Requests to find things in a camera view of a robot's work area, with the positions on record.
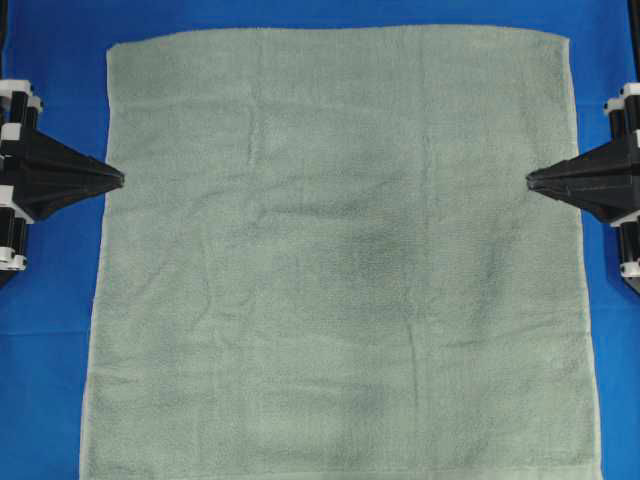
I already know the light green bath towel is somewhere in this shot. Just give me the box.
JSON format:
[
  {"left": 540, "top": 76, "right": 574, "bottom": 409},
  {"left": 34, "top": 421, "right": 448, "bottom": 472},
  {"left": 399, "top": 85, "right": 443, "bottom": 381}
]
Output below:
[{"left": 79, "top": 26, "right": 601, "bottom": 479}]

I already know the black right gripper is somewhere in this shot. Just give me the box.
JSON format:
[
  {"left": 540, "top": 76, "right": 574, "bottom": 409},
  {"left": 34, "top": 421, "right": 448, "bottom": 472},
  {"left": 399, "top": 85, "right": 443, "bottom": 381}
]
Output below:
[{"left": 527, "top": 83, "right": 639, "bottom": 294}]

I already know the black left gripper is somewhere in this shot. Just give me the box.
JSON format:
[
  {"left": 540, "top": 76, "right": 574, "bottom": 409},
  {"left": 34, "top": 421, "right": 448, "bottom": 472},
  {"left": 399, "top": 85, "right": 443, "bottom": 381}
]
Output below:
[{"left": 1, "top": 79, "right": 124, "bottom": 287}]

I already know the blue table cloth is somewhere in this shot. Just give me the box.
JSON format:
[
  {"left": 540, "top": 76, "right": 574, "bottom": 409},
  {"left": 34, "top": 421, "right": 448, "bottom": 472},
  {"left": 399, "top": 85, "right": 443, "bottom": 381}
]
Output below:
[{"left": 1, "top": 1, "right": 639, "bottom": 479}]

